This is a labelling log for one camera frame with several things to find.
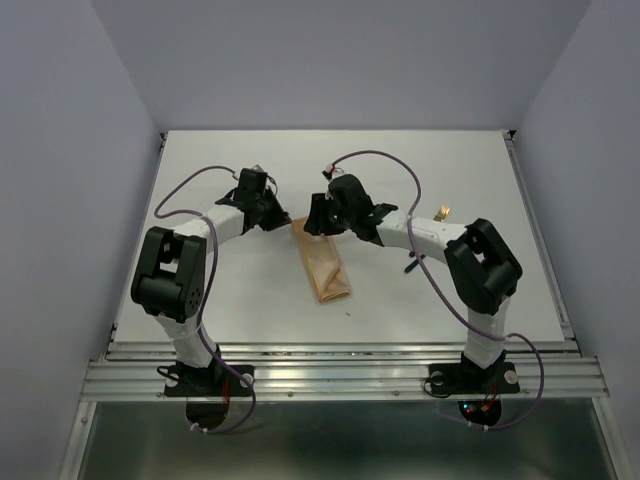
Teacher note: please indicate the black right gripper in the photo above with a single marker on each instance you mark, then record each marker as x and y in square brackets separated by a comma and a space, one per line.
[316, 222]

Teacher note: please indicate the aluminium rail frame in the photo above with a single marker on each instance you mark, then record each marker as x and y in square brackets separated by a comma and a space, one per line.
[339, 386]

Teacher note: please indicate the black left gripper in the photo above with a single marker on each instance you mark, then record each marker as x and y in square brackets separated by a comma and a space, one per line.
[280, 217]

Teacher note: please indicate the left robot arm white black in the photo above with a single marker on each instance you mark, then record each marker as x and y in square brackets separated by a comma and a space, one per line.
[176, 267]

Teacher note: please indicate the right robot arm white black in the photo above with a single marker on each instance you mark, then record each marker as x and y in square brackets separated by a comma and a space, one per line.
[483, 269]

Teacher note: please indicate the peach cloth napkin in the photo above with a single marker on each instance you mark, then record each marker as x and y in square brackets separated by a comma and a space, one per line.
[322, 263]

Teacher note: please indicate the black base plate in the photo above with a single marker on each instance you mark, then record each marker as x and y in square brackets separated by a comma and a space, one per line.
[182, 381]
[446, 379]

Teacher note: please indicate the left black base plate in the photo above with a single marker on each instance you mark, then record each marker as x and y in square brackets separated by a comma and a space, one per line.
[182, 381]

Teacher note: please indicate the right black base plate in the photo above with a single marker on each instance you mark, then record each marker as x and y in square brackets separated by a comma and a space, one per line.
[446, 379]

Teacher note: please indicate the gold fork black handle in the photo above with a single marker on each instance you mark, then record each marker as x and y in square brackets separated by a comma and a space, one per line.
[442, 214]

